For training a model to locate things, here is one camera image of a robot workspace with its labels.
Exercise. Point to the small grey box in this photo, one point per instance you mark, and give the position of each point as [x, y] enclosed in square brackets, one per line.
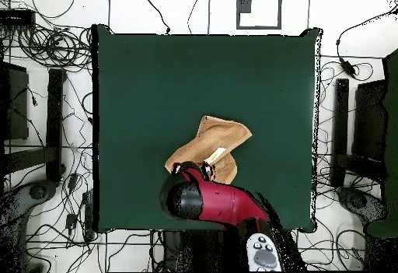
[245, 4]

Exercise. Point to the green cloth covered furniture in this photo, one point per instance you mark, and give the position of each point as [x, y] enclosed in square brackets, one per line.
[392, 130]

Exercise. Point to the black stand bar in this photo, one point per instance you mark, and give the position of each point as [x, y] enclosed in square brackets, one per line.
[341, 114]
[55, 114]

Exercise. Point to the black flat box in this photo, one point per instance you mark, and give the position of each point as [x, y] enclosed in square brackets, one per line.
[15, 105]
[370, 117]

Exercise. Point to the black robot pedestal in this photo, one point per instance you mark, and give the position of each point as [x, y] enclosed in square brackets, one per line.
[199, 251]

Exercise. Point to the dark green tablecloth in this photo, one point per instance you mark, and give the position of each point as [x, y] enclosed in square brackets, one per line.
[155, 83]

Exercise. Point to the grey stand base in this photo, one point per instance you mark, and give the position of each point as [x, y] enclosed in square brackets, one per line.
[357, 201]
[37, 192]

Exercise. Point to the tan towel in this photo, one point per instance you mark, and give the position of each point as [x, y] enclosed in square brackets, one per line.
[217, 133]

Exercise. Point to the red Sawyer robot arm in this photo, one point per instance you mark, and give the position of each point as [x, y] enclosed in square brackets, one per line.
[224, 201]

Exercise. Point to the grey square frame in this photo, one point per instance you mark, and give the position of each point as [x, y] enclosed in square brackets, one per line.
[258, 27]

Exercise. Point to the black network switch box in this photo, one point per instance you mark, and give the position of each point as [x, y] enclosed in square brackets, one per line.
[17, 19]

